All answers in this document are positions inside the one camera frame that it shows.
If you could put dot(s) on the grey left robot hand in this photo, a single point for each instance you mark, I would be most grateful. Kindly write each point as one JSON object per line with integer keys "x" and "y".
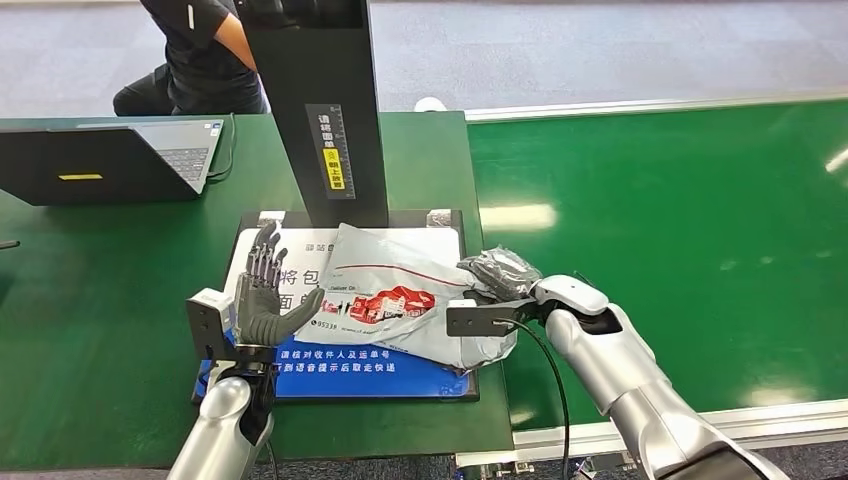
{"x": 260, "y": 311}

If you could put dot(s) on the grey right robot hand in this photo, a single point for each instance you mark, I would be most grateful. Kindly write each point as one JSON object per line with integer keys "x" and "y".
{"x": 500, "y": 272}

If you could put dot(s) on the grey plastic mailer package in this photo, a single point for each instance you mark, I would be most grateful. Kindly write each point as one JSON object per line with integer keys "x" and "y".
{"x": 384, "y": 272}

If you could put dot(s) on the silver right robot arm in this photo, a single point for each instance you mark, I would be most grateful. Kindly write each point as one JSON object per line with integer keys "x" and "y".
{"x": 629, "y": 378}

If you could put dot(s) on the green conveyor belt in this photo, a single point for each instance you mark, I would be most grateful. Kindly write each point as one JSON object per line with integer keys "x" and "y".
{"x": 662, "y": 232}

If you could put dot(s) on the black inbound machine column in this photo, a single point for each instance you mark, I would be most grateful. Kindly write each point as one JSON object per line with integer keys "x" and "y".
{"x": 298, "y": 66}

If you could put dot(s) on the ruler label with yellow sticker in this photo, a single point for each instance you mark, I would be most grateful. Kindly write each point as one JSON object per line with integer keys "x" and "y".
{"x": 331, "y": 152}

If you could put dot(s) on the small white round object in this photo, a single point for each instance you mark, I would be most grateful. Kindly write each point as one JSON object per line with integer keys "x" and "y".
{"x": 430, "y": 104}

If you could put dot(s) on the yellow sticker on laptop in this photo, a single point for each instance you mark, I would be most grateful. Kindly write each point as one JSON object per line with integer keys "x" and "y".
{"x": 79, "y": 177}

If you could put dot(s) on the grey open laptop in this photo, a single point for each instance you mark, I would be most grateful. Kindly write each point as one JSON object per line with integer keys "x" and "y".
{"x": 79, "y": 159}

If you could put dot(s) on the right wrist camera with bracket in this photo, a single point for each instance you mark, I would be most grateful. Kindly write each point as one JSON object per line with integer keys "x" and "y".
{"x": 484, "y": 319}

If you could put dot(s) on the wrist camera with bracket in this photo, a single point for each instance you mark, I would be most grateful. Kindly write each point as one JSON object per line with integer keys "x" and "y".
{"x": 484, "y": 319}
{"x": 208, "y": 318}

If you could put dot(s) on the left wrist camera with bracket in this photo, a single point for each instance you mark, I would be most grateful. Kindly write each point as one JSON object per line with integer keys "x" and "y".
{"x": 208, "y": 318}

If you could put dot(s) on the white and blue machine base plate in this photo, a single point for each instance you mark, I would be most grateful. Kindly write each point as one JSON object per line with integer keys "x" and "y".
{"x": 371, "y": 379}

